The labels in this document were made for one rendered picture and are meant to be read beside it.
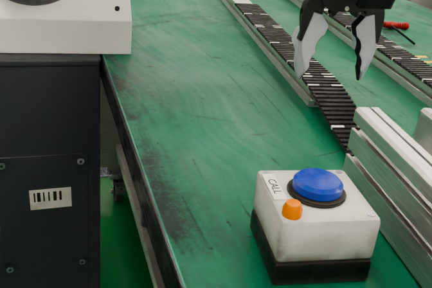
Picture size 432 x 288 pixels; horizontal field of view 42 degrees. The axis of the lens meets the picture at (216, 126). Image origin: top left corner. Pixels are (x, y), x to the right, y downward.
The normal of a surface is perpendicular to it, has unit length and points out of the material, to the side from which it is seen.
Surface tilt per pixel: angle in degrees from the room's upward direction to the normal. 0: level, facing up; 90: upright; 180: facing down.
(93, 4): 42
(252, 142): 0
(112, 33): 90
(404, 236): 90
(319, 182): 3
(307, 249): 90
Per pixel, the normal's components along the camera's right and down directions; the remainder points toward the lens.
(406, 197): -0.98, 0.00
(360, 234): 0.18, 0.42
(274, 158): 0.09, -0.91
